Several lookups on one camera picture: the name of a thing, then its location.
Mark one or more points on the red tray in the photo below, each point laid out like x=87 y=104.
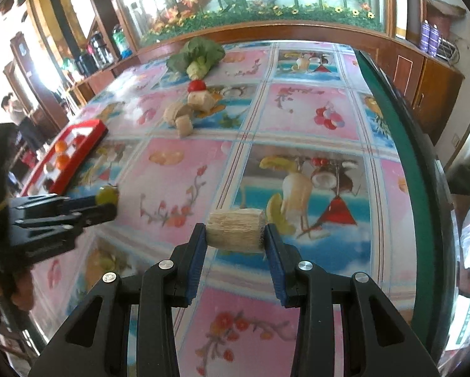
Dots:
x=93 y=131

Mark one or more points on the small red tomato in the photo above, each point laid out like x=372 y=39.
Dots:
x=197 y=85

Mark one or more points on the person's left hand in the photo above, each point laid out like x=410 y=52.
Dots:
x=19 y=288

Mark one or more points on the orange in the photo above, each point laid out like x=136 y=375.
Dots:
x=60 y=146
x=63 y=161

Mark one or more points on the dark thermos flask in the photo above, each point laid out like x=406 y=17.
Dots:
x=84 y=63
x=99 y=49

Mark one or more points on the green bottle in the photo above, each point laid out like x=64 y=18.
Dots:
x=122 y=41

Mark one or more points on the green and white box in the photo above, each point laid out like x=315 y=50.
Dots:
x=466 y=320

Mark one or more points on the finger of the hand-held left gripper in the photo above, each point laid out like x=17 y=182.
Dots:
x=97 y=215
x=78 y=203

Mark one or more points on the green leafy vegetable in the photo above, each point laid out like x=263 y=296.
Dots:
x=201 y=51

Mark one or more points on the wooden cabinet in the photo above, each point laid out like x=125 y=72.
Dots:
x=435 y=86

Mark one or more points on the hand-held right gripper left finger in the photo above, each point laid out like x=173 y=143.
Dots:
x=195 y=259

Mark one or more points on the long cut sugarcane piece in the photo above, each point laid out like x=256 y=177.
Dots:
x=235 y=229

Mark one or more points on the wooden shelf unit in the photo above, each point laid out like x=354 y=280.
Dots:
x=101 y=80

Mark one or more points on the pile of sugarcane pieces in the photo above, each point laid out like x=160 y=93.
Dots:
x=197 y=100

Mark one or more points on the green round fruit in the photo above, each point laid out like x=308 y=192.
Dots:
x=107 y=194

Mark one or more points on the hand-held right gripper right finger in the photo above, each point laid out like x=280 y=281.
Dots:
x=276 y=263

